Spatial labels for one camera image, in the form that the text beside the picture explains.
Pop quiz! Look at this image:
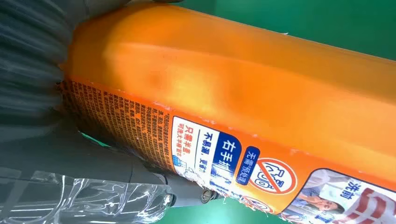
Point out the green table mat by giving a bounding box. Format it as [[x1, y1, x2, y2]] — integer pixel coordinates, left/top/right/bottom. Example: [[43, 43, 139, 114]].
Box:
[[81, 0, 396, 224]]

